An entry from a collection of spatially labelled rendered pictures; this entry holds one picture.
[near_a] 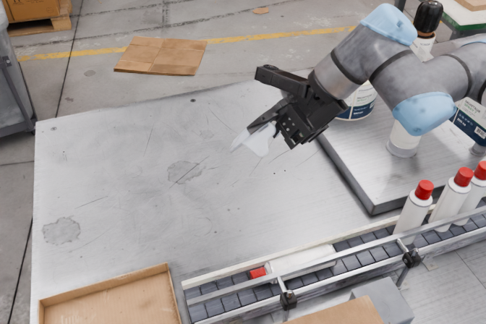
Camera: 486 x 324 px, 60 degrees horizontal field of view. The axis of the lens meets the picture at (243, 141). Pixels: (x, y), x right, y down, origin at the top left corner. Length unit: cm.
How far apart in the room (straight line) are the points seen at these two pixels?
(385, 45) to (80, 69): 301
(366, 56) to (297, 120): 16
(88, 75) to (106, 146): 196
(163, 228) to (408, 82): 79
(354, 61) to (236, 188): 70
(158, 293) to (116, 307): 10
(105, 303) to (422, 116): 82
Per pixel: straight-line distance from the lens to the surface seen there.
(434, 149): 143
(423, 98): 63
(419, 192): 102
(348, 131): 141
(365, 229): 111
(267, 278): 94
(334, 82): 68
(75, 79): 337
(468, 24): 241
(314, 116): 72
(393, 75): 64
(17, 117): 278
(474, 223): 128
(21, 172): 275
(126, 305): 109
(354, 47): 67
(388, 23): 65
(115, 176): 135
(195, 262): 112
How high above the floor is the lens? 179
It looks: 43 degrees down
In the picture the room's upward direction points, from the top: straight up
